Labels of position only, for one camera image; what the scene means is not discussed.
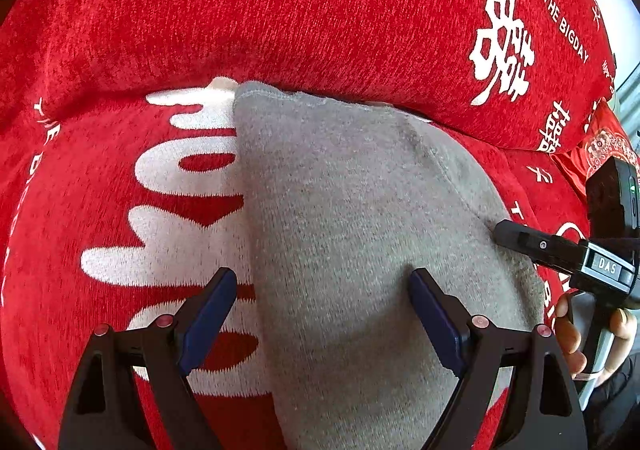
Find person's right hand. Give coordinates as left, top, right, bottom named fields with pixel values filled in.
left=554, top=294, right=639, bottom=387

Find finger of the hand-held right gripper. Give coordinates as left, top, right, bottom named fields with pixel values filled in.
left=494, top=219, right=587, bottom=277

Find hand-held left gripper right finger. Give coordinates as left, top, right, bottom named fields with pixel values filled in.
left=408, top=267, right=589, bottom=450

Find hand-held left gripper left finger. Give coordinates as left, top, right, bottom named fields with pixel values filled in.
left=58, top=267, right=239, bottom=450

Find red printed sofa cover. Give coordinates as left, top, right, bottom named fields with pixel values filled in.
left=0, top=0, right=621, bottom=450

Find grey knit sweater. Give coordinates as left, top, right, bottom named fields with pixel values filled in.
left=232, top=80, right=547, bottom=450

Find red patterned cloth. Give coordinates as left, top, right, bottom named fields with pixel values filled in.
left=549, top=99, right=633, bottom=203

